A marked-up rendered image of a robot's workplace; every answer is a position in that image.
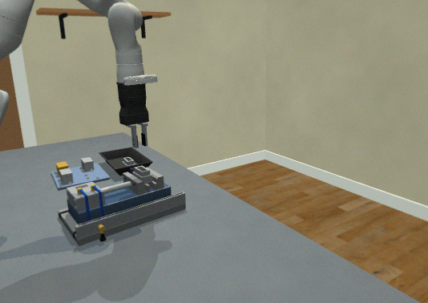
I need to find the small orange block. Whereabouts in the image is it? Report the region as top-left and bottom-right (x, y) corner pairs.
(56, 161), (68, 174)

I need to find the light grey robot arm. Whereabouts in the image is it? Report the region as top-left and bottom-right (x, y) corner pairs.
(0, 0), (143, 126)

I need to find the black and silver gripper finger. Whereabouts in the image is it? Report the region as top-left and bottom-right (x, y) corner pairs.
(126, 124), (139, 148)
(137, 123), (147, 147)

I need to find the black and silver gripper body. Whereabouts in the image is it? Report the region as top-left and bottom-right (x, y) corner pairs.
(116, 63), (157, 125)

